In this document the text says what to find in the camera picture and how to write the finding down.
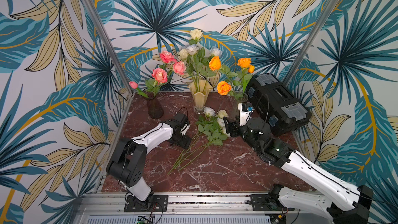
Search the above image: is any orange rose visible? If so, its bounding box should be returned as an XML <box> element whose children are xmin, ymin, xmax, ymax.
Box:
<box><xmin>217</xmin><ymin>80</ymin><xmax>243</xmax><ymax>98</ymax></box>
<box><xmin>208</xmin><ymin>57</ymin><xmax>238</xmax><ymax>80</ymax></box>
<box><xmin>235</xmin><ymin>58</ymin><xmax>252</xmax><ymax>92</ymax></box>

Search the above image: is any orange tulip bud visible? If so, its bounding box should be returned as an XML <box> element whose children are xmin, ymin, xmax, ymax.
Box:
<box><xmin>242</xmin><ymin>65</ymin><xmax>255</xmax><ymax>92</ymax></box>

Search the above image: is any pink rose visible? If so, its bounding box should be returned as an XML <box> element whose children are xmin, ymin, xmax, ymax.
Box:
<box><xmin>146</xmin><ymin>68</ymin><xmax>168</xmax><ymax>97</ymax></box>
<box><xmin>167</xmin><ymin>61</ymin><xmax>187</xmax><ymax>81</ymax></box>
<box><xmin>160</xmin><ymin>51</ymin><xmax>177</xmax><ymax>69</ymax></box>

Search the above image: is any pink tulip bud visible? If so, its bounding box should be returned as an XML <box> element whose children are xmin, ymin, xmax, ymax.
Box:
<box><xmin>129</xmin><ymin>82</ymin><xmax>149</xmax><ymax>99</ymax></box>

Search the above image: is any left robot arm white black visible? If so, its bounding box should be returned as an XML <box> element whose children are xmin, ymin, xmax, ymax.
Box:
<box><xmin>106</xmin><ymin>113</ymin><xmax>191</xmax><ymax>202</ymax></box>

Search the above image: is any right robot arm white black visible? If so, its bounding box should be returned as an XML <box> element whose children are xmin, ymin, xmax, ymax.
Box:
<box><xmin>223</xmin><ymin>117</ymin><xmax>373</xmax><ymax>224</ymax></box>

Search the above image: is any white rose bunch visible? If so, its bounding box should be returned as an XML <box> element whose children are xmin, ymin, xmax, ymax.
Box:
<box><xmin>168</xmin><ymin>107</ymin><xmax>230</xmax><ymax>175</ymax></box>

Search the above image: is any clear glass vase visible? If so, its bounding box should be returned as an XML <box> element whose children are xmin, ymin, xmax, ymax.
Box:
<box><xmin>231</xmin><ymin>92</ymin><xmax>248</xmax><ymax>119</ymax></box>

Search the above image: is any dark purple glass vase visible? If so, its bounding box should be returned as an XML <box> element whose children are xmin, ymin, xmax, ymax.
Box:
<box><xmin>146</xmin><ymin>96</ymin><xmax>164</xmax><ymax>119</ymax></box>

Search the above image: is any black plastic toolbox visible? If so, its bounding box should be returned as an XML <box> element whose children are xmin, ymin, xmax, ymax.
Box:
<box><xmin>245</xmin><ymin>74</ymin><xmax>312</xmax><ymax>136</ymax></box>

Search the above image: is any cream yellow fluted vase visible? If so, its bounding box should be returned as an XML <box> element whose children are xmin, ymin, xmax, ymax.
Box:
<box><xmin>188</xmin><ymin>79</ymin><xmax>212</xmax><ymax>114</ymax></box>

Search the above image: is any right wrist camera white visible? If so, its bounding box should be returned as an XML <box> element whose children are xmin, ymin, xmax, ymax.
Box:
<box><xmin>238</xmin><ymin>102</ymin><xmax>254</xmax><ymax>127</ymax></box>

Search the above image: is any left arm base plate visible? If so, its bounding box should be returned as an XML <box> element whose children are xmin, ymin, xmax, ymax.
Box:
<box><xmin>124</xmin><ymin>194</ymin><xmax>169</xmax><ymax>213</ymax></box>

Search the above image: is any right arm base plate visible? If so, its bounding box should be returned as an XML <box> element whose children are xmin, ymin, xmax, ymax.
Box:
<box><xmin>246</xmin><ymin>195</ymin><xmax>294</xmax><ymax>212</ymax></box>

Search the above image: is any aluminium front rail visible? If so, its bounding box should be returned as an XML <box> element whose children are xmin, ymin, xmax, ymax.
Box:
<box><xmin>73</xmin><ymin>192</ymin><xmax>330</xmax><ymax>224</ymax></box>

